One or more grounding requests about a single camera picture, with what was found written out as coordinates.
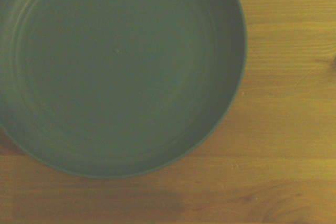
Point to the green round plate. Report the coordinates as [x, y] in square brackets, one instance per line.
[118, 77]

